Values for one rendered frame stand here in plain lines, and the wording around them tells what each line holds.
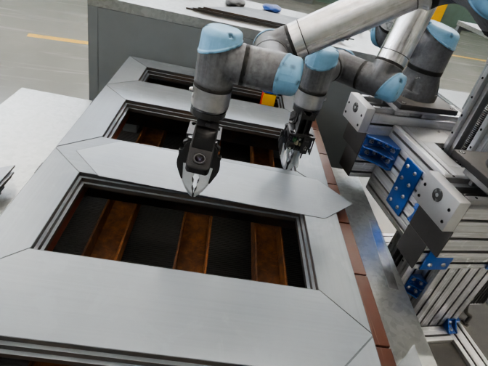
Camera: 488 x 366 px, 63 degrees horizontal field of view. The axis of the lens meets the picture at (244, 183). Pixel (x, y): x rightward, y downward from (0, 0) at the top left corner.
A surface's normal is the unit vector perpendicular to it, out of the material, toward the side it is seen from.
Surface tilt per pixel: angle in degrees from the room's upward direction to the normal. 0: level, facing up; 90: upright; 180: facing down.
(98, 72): 90
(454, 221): 90
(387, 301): 0
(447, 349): 0
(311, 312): 0
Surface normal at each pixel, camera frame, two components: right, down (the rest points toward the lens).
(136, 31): 0.00, 0.56
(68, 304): 0.20, -0.81
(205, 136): 0.20, -0.46
